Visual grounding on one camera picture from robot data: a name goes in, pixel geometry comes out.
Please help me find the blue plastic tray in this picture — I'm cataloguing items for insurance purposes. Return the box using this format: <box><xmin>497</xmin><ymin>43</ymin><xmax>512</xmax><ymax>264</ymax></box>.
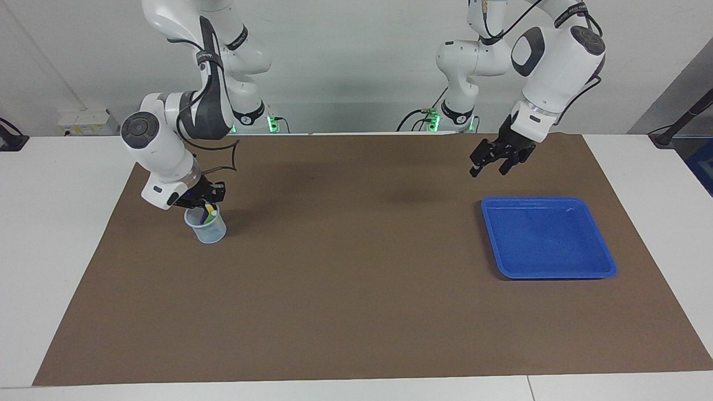
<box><xmin>481</xmin><ymin>196</ymin><xmax>618</xmax><ymax>280</ymax></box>

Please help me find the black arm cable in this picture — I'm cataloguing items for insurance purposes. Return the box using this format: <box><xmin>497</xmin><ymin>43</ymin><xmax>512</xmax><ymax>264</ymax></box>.
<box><xmin>167</xmin><ymin>17</ymin><xmax>241</xmax><ymax>174</ymax></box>
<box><xmin>482</xmin><ymin>0</ymin><xmax>605</xmax><ymax>120</ymax></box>

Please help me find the white socket box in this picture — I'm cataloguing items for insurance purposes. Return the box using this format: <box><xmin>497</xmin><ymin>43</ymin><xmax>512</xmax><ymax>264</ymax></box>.
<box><xmin>57</xmin><ymin>109</ymin><xmax>120</xmax><ymax>136</ymax></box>

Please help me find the brown table mat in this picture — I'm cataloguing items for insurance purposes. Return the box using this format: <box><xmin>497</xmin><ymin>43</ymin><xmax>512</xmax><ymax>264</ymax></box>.
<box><xmin>32</xmin><ymin>133</ymin><xmax>713</xmax><ymax>387</ymax></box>

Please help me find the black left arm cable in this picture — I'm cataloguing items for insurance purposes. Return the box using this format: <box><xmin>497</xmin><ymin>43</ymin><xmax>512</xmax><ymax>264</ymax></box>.
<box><xmin>482</xmin><ymin>0</ymin><xmax>605</xmax><ymax>120</ymax></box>

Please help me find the black clamp mount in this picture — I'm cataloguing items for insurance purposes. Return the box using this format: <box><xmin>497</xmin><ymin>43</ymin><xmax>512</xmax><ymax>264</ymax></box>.
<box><xmin>0</xmin><ymin>118</ymin><xmax>30</xmax><ymax>152</ymax></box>

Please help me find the black stand pole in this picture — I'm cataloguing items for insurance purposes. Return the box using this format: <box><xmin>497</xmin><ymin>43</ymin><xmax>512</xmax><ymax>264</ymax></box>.
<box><xmin>649</xmin><ymin>88</ymin><xmax>713</xmax><ymax>149</ymax></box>

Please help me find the blue box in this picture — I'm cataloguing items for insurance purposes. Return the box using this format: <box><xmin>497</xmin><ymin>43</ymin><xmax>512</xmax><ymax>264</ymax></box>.
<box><xmin>684</xmin><ymin>138</ymin><xmax>713</xmax><ymax>197</ymax></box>

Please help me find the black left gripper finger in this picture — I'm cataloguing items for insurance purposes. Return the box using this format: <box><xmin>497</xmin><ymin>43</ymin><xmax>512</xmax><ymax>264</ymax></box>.
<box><xmin>499</xmin><ymin>153</ymin><xmax>530</xmax><ymax>175</ymax></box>
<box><xmin>470</xmin><ymin>145</ymin><xmax>494</xmax><ymax>178</ymax></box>

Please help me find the black base cable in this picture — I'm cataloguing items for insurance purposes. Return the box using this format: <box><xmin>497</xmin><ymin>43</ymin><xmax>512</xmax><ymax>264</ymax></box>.
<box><xmin>397</xmin><ymin>84</ymin><xmax>449</xmax><ymax>133</ymax></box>

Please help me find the translucent plastic cup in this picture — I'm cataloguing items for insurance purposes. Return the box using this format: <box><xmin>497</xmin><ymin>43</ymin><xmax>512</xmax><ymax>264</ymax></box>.
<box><xmin>184</xmin><ymin>203</ymin><xmax>227</xmax><ymax>244</ymax></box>

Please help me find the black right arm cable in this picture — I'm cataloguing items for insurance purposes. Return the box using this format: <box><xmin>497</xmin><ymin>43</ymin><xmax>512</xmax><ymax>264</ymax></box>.
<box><xmin>167</xmin><ymin>17</ymin><xmax>241</xmax><ymax>174</ymax></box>

